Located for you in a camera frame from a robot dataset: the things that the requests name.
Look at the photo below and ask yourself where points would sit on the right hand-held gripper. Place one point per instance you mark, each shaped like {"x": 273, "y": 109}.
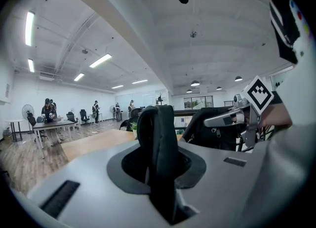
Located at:
{"x": 258, "y": 93}

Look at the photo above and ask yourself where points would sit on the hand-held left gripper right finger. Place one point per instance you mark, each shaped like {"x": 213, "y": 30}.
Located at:
{"x": 195, "y": 170}

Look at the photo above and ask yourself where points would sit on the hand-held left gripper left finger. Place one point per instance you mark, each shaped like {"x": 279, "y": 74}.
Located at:
{"x": 128, "y": 172}

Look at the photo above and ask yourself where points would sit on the black backpack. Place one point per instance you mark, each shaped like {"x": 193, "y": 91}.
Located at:
{"x": 160, "y": 143}

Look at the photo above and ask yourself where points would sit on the person's right forearm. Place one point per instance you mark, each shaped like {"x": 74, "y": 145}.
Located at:
{"x": 276, "y": 116}

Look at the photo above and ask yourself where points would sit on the black framed window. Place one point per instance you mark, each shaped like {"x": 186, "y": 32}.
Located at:
{"x": 197, "y": 102}

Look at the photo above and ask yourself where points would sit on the wooden table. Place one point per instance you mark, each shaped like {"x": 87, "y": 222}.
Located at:
{"x": 98, "y": 143}

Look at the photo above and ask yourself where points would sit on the small potted green plant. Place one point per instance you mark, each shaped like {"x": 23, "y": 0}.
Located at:
{"x": 134, "y": 128}

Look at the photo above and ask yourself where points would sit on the black office chair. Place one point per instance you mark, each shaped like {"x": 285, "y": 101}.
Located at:
{"x": 71, "y": 118}
{"x": 84, "y": 116}
{"x": 32, "y": 121}
{"x": 132, "y": 119}

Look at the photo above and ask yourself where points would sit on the black coat stand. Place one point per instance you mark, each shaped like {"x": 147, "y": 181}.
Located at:
{"x": 160, "y": 98}

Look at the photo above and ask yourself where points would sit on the long ceiling tube light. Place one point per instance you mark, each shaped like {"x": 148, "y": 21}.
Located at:
{"x": 100, "y": 60}
{"x": 79, "y": 77}
{"x": 139, "y": 81}
{"x": 31, "y": 65}
{"x": 29, "y": 28}
{"x": 117, "y": 87}

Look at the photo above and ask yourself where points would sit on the dark rectangular desk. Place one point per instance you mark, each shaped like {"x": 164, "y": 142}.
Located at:
{"x": 53, "y": 124}

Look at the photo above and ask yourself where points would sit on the round white table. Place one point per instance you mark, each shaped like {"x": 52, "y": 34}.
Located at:
{"x": 14, "y": 121}

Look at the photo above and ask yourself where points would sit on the ceiling air conditioner unit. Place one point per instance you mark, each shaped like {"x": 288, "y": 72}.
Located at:
{"x": 47, "y": 77}

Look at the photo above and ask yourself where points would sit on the water jug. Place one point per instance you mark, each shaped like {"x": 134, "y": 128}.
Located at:
{"x": 7, "y": 134}

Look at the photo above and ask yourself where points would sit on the standing pedestal fan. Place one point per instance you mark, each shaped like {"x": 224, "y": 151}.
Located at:
{"x": 27, "y": 111}
{"x": 112, "y": 109}

